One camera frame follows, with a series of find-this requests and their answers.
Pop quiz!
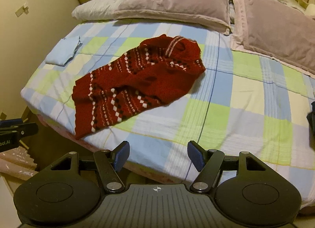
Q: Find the red patterned knit sweater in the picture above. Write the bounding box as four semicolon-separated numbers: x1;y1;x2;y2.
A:
71;34;206;139

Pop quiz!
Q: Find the dark clothes pile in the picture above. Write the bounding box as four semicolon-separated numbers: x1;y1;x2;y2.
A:
307;101;315;150

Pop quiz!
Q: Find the pink curtain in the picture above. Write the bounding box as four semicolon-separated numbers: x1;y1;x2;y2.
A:
0;146;37;181

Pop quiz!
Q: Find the checkered bed sheet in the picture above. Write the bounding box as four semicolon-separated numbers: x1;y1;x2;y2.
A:
21;19;314;207

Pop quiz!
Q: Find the folded light blue cloth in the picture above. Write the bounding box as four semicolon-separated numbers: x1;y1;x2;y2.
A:
45;36;82;66

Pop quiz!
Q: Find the mauve pillow near headboard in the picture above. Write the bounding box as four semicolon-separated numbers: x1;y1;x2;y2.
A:
231;0;314;77

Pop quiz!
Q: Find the mauve pillow far side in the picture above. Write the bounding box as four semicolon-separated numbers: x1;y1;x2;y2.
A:
71;0;231;35

